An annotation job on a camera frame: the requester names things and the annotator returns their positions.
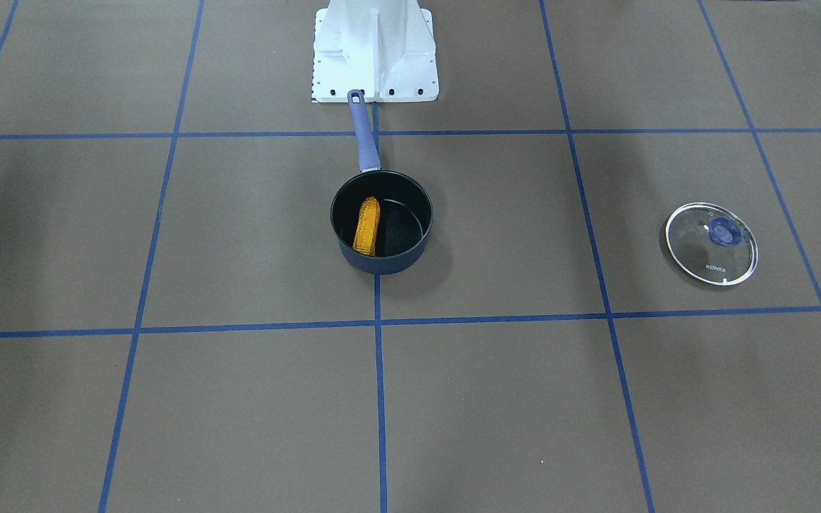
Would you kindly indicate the yellow corn cob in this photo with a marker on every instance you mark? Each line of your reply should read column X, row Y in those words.
column 367, row 223

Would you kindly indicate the glass pot lid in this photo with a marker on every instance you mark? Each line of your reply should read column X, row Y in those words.
column 711, row 244

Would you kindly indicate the dark blue saucepan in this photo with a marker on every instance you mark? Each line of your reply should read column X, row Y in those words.
column 406, row 207

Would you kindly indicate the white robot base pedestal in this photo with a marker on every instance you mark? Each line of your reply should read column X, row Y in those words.
column 385, row 49

